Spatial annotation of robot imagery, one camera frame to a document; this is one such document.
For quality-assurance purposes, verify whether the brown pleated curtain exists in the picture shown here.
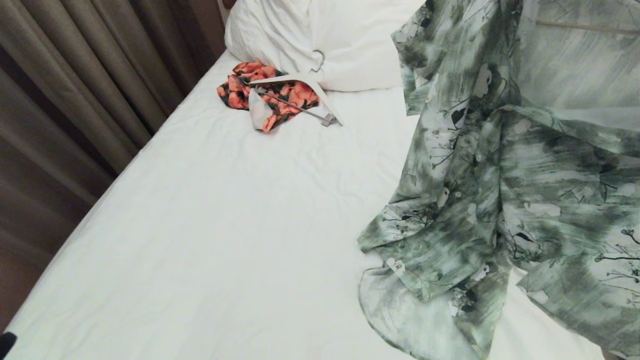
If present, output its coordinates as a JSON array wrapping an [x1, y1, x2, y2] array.
[[0, 0, 227, 331]]

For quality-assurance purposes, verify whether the cream wire clothes hanger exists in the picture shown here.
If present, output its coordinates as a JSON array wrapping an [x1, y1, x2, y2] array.
[[535, 19, 640, 36]]

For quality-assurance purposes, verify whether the white wooden clothes hanger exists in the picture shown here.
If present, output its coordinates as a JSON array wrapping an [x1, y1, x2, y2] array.
[[247, 49, 344, 127]]

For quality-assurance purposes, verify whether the white bunched duvet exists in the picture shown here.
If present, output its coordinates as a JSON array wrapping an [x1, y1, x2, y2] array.
[[223, 0, 428, 93]]

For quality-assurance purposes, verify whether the brown wooden headboard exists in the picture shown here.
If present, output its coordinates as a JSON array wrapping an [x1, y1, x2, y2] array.
[[216, 0, 242, 26]]

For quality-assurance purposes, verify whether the green floral short-sleeve shirt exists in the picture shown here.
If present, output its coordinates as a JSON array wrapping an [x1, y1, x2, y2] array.
[[357, 0, 640, 360]]

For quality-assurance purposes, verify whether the orange floral garment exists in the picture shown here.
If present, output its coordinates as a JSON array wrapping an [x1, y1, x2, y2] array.
[[215, 61, 321, 134]]

